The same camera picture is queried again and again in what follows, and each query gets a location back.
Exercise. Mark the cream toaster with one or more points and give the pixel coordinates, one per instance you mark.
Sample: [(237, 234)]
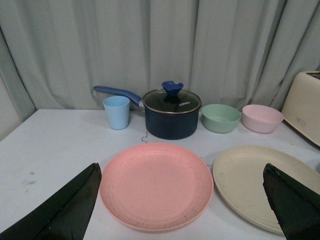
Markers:
[(301, 108)]

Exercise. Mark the dark blue saucepan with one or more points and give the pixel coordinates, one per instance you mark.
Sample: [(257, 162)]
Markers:
[(161, 125)]

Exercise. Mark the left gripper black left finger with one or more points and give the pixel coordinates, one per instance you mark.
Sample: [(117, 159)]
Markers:
[(63, 216)]

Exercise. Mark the pink bowl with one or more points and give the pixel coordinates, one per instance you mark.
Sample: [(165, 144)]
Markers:
[(261, 119)]

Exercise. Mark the light blue cup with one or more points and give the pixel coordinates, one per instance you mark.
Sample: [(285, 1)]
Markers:
[(117, 111)]

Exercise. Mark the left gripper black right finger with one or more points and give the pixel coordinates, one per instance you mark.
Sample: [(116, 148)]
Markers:
[(296, 207)]

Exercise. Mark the pink plate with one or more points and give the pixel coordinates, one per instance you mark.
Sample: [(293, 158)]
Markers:
[(156, 187)]

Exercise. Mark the grey curtain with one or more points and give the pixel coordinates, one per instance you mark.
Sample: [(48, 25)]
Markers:
[(233, 52)]

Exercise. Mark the green bowl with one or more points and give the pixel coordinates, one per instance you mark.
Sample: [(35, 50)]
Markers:
[(220, 118)]

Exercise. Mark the glass lid, blue knob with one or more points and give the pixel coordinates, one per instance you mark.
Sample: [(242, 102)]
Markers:
[(172, 99)]

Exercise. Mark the cream plate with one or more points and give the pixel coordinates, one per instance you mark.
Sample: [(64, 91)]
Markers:
[(238, 175)]

